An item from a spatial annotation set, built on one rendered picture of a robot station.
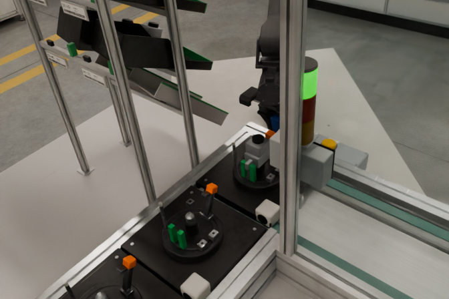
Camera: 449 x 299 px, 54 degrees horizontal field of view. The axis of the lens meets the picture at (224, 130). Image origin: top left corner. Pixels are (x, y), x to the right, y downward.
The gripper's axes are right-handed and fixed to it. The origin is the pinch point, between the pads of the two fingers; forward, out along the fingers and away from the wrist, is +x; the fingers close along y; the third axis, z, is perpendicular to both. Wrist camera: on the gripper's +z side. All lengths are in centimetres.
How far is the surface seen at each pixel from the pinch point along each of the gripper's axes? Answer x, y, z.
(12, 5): 90, 406, 114
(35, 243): 23, 40, -54
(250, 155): 4.1, 0.2, -10.3
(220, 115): 6.7, 20.3, 1.3
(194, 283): 10.6, -9.4, -42.3
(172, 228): 5.7, 0.9, -37.4
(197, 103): -1.1, 21.5, -5.8
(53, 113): 109, 223, 38
